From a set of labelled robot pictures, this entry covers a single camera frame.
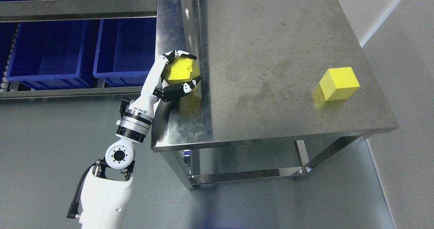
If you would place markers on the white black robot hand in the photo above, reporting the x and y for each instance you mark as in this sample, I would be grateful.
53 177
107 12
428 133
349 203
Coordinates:
153 89

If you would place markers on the yellow foam block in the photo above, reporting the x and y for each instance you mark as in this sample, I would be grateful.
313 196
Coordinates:
339 83
181 70

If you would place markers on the blue plastic bin right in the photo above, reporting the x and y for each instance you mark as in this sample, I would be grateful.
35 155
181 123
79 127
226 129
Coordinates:
125 51

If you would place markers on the blue plastic bin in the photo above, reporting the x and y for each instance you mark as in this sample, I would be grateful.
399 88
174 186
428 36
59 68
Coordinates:
125 51
51 55

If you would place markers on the blue plastic bin left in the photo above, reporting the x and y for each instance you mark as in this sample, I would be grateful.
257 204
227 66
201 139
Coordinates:
51 55

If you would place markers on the stainless steel table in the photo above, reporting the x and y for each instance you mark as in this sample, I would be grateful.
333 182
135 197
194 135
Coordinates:
261 62

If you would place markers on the metal shelf rail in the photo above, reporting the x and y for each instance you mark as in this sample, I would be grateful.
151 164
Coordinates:
57 10

